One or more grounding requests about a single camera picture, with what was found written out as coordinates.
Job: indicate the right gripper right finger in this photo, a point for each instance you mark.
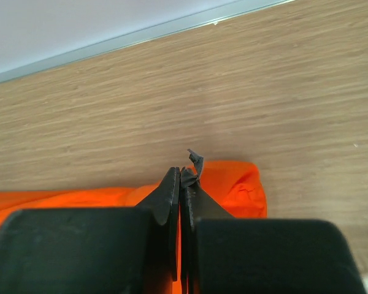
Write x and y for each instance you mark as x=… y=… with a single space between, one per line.
x=225 y=254

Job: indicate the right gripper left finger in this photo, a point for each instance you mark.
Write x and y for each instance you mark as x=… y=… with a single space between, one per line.
x=94 y=250

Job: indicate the orange t shirt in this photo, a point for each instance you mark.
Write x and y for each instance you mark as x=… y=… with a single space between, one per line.
x=236 y=186

